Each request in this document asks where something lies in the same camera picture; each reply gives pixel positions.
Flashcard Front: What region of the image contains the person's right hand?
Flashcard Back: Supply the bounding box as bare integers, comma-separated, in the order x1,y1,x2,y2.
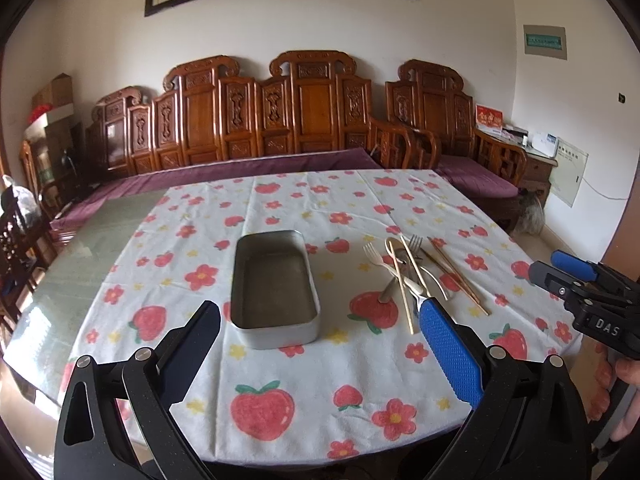
588,344,639,448

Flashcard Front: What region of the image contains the fluffy grey duster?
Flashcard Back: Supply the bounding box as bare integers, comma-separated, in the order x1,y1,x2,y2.
512,190,546,236

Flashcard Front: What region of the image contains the wooden chopstick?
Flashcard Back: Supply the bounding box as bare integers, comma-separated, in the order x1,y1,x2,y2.
419,248,490,316
430,237,482,306

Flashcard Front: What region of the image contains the wooden side table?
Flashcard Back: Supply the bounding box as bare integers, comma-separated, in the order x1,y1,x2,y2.
518,153,558,202

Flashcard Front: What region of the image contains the white router box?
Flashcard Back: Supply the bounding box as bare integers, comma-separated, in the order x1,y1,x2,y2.
529,132,559,158

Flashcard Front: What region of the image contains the metal rectangular tin box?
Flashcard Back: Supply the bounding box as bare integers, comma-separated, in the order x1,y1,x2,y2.
230,230,321,350

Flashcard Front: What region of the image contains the purple armchair cushion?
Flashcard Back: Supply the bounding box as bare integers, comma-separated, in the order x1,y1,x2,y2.
435,155,518,200

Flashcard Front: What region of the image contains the metal fork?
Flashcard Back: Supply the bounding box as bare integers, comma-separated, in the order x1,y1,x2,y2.
399,233,432,297

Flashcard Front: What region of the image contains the strawberry flower print tablecloth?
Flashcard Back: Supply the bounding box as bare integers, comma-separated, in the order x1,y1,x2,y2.
70,170,580,465

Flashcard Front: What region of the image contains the dark wooden dining chair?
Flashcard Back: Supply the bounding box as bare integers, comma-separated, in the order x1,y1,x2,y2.
1,185,58,332

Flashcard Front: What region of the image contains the red greeting card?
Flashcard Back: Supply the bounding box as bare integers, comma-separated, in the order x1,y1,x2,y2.
475,104,503,134

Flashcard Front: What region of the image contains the purple sofa cushion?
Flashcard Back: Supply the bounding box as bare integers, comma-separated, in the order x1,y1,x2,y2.
50,148,382,235

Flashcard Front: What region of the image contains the carved wooden armchair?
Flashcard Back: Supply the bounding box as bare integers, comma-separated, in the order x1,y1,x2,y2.
385,58,526,231

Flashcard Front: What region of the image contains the stacked boxes cabinet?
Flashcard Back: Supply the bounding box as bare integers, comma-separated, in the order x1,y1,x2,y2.
20,103,76,194

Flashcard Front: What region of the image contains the cardboard box on top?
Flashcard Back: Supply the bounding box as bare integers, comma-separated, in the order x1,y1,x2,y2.
32,73,74,108

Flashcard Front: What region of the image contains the carved wooden long sofa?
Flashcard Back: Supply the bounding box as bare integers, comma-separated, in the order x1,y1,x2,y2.
82,50,414,180

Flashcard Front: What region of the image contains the white wall distribution panel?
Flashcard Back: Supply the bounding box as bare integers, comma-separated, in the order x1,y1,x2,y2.
550,138,589,207

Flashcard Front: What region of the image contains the wall electrical panel box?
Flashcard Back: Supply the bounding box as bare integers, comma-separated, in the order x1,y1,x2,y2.
523,25,567,61

